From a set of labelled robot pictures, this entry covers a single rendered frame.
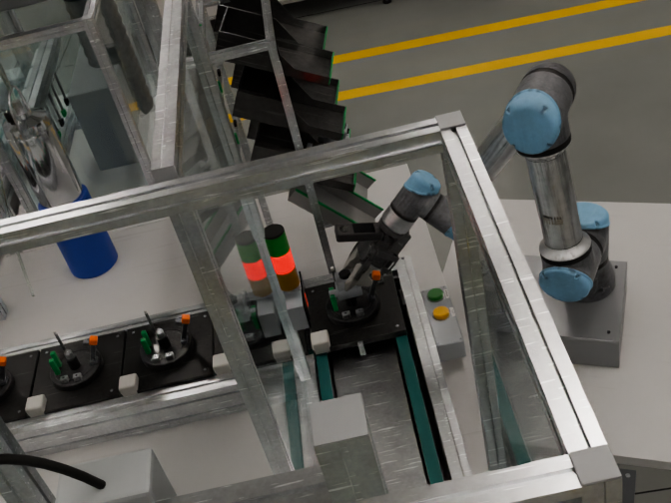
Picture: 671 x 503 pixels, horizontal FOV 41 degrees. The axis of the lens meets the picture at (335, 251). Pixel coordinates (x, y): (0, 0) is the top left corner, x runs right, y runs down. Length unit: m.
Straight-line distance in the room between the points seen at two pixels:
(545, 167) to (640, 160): 2.48
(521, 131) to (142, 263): 1.47
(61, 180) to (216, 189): 1.72
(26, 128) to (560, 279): 1.51
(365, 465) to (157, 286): 1.87
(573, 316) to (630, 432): 0.31
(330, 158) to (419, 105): 3.93
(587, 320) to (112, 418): 1.20
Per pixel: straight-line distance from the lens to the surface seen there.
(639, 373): 2.27
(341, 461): 1.00
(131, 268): 2.92
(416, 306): 2.34
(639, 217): 2.70
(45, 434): 2.43
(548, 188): 1.96
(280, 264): 1.95
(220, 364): 2.29
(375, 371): 2.25
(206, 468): 2.26
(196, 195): 1.07
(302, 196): 2.39
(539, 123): 1.84
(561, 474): 0.71
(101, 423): 2.38
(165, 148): 1.17
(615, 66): 5.12
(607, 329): 2.24
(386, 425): 2.14
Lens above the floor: 2.56
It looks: 39 degrees down
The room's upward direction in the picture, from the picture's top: 15 degrees counter-clockwise
